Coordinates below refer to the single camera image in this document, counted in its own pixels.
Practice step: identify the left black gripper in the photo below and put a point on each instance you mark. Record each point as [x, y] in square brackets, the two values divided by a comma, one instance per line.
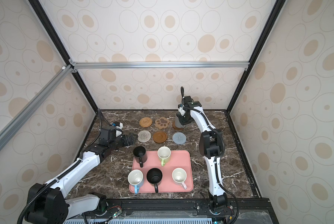
[126, 142]

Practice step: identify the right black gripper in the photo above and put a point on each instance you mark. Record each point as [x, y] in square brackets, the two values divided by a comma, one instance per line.
[183, 121]

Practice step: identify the white grey round coaster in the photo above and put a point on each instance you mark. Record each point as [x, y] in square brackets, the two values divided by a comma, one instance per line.
[144, 136]

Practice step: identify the brown wooden round coaster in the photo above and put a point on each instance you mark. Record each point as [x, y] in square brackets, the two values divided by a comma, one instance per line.
[174, 127]

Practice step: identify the light blue woven coaster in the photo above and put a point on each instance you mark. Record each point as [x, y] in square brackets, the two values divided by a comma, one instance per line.
[179, 138]

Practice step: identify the woven rattan coaster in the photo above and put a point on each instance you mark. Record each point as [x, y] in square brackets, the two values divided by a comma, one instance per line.
[145, 122]

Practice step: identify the black mug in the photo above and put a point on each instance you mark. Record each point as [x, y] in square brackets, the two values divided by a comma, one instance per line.
[140, 155]
[154, 177]

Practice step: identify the cork paw print coaster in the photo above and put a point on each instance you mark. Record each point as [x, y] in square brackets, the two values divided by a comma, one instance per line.
[162, 123]

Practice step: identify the small brown wooden coaster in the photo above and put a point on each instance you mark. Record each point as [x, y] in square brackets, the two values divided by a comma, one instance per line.
[160, 137]

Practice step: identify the green mug white inside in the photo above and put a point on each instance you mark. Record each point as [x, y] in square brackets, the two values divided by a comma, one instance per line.
[164, 155]

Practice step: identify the pink mug white inside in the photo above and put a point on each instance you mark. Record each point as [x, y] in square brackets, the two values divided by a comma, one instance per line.
[179, 177]

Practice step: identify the grey mug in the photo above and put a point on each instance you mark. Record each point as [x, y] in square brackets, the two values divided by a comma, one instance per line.
[177, 124]

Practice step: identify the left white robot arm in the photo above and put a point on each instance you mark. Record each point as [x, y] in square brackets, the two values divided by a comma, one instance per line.
[47, 203]

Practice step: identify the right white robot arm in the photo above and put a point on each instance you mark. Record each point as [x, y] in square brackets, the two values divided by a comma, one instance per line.
[212, 148]

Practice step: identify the blue mug white inside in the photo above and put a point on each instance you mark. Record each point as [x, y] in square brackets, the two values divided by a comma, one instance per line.
[136, 180]

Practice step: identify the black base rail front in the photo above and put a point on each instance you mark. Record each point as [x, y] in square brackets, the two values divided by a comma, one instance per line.
[181, 211]

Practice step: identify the horizontal aluminium rail back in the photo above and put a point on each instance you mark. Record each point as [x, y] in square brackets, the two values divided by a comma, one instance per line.
[160, 65]

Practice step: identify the diagonal aluminium rail left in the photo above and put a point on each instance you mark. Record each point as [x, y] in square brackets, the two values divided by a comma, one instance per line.
[19, 120]

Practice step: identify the black corner frame post right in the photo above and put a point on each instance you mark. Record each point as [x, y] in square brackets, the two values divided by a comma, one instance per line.
[278, 6]

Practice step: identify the black corner frame post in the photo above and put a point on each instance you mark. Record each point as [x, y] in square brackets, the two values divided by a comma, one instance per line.
[278, 6]
[46, 23]

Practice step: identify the black corner frame post left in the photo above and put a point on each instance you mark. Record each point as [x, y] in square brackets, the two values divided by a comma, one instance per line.
[46, 23]

